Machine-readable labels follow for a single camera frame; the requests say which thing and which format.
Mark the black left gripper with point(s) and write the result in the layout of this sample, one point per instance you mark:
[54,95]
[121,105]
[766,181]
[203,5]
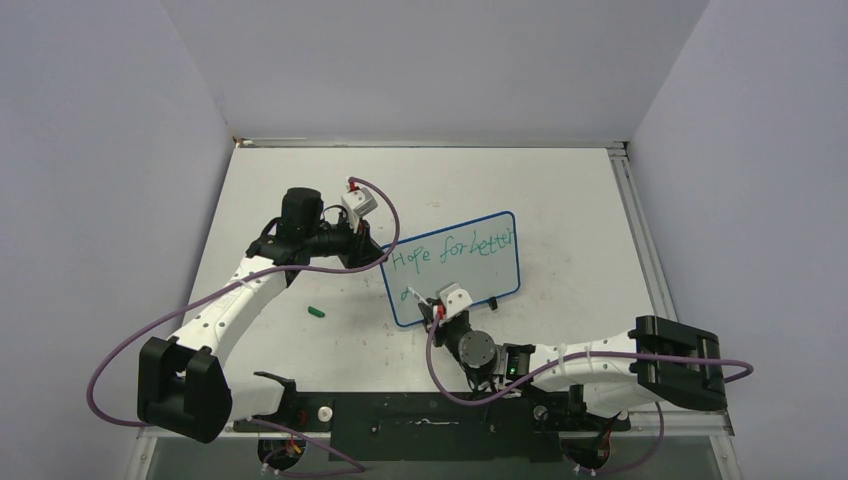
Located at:
[361,249]

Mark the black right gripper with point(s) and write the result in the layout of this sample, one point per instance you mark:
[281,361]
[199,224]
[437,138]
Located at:
[442,326]

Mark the white whiteboard marker pen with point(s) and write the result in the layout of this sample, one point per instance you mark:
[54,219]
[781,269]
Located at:
[418,297]

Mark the green marker cap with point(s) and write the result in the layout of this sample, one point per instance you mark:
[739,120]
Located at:
[316,312]

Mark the blue framed whiteboard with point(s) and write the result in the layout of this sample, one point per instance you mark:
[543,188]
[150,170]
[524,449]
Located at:
[481,255]

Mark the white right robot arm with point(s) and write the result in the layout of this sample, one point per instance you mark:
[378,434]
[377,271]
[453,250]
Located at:
[657,360]

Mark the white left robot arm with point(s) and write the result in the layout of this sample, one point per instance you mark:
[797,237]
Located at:
[182,386]

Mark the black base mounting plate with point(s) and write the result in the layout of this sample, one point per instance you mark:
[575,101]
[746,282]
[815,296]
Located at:
[428,427]

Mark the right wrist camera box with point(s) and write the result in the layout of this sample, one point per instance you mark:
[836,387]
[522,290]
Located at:
[454,299]

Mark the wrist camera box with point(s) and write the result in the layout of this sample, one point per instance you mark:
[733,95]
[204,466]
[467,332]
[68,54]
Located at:
[358,203]
[454,299]

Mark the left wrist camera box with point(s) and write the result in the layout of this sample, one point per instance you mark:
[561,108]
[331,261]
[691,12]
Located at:
[358,203]

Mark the aluminium table edge rail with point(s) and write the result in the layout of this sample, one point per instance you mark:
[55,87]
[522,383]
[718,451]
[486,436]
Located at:
[419,143]

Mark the aluminium frame rail right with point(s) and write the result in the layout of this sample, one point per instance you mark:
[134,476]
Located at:
[653,273]

